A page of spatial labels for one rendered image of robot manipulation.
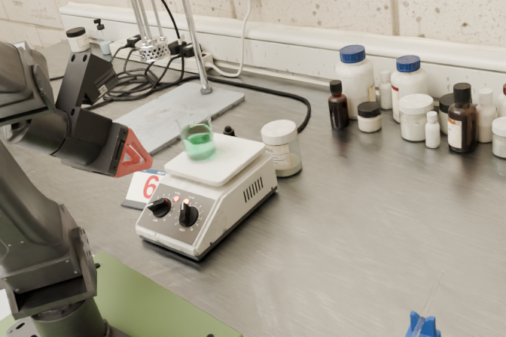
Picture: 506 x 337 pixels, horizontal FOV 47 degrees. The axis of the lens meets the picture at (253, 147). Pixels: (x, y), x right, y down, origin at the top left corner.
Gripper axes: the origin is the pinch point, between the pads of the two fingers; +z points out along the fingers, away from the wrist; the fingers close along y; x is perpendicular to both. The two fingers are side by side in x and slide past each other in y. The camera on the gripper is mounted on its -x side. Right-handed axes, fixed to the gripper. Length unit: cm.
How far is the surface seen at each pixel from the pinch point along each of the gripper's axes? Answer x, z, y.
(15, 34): -49, 61, 166
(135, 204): 6.0, 11.6, 12.0
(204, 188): 1.4, 8.7, -5.0
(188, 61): -32, 44, 43
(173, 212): 5.8, 6.9, -1.9
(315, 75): -31, 48, 7
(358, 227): 1.7, 20.6, -24.5
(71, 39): -38, 43, 96
